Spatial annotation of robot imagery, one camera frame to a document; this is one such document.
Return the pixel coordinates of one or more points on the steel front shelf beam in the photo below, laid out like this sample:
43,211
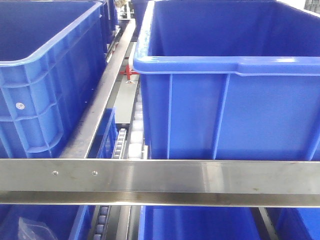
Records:
233,183

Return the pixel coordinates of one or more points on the white roller track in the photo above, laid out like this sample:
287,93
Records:
137,148

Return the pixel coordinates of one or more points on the large blue crate right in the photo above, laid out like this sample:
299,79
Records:
230,80

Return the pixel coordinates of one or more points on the large blue crate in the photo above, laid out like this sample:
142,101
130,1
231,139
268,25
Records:
51,60
230,80

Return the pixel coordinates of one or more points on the blue lower crate middle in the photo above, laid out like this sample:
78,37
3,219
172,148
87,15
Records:
196,223

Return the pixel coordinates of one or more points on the large blue crate left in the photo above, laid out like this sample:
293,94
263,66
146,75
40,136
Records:
51,60

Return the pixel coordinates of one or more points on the blue lower crate left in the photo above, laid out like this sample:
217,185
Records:
66,222

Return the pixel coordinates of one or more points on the clear plastic bag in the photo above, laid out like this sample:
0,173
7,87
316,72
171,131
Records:
34,230

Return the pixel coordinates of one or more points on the red clamp bracket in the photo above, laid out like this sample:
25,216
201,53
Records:
128,71

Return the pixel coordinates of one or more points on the steel divider rail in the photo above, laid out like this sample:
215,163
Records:
84,134

